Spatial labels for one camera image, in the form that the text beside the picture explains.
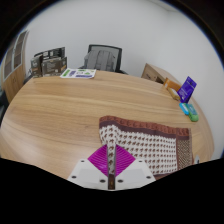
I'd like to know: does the orange box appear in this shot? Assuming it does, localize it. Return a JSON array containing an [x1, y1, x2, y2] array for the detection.
[[163, 77, 183, 92]]

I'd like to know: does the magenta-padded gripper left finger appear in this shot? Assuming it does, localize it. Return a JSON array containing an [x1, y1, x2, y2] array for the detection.
[[67, 143, 110, 188]]

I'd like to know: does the brown white patterned towel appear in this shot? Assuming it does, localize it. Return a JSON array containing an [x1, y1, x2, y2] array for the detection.
[[98, 115, 194, 191]]

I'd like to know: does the large dark brown box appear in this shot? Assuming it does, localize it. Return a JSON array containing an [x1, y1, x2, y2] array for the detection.
[[41, 47, 68, 78]]

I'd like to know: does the black mesh office chair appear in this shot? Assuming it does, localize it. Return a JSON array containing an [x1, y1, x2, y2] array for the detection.
[[79, 44, 129, 75]]

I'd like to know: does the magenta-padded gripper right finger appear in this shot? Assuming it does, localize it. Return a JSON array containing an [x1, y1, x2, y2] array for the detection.
[[114, 143, 157, 188]]

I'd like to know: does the wooden cabinet with glass doors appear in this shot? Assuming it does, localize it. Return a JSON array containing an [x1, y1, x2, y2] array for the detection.
[[2, 29, 30, 103]]

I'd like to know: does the small tan box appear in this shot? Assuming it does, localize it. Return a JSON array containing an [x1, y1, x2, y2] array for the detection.
[[167, 87, 181, 100]]

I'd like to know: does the green box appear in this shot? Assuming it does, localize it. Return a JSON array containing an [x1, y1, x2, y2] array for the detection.
[[186, 103, 200, 122]]

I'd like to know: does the low wooden side cabinet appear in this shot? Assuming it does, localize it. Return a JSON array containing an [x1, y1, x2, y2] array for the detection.
[[141, 63, 183, 84]]

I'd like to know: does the small dark brown box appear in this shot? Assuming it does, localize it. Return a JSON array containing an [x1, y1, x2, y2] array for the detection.
[[30, 54, 44, 78]]

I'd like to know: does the grey backpack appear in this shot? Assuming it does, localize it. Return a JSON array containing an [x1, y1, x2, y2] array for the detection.
[[83, 49, 117, 72]]

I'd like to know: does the blue box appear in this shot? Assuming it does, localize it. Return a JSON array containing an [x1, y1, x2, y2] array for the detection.
[[179, 102, 190, 116]]

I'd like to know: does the white printed leaflet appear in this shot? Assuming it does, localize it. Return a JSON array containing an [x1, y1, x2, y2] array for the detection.
[[59, 68, 97, 80]]

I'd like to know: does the purple box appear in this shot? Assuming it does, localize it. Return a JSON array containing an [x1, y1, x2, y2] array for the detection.
[[177, 76, 198, 104]]

